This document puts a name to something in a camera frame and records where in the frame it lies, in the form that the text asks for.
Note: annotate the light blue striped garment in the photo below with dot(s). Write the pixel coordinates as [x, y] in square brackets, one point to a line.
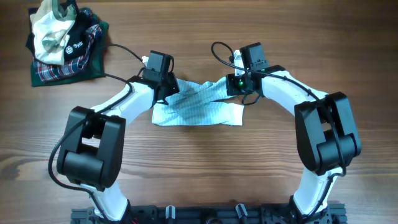
[198, 105]

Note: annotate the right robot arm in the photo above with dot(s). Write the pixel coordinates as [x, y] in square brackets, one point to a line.
[326, 133]

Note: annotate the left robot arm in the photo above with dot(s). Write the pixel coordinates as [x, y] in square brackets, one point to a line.
[90, 152]

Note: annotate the green folded cloth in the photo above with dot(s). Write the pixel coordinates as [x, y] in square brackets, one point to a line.
[96, 62]

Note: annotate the black garment white logo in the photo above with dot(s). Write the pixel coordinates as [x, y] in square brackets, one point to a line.
[58, 31]

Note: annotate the red plaid shirt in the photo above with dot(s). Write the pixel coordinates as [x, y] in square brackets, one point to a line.
[86, 34]

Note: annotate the cream camouflage garment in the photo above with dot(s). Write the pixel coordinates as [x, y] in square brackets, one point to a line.
[51, 24]

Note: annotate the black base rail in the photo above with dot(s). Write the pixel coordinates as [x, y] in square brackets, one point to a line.
[266, 213]

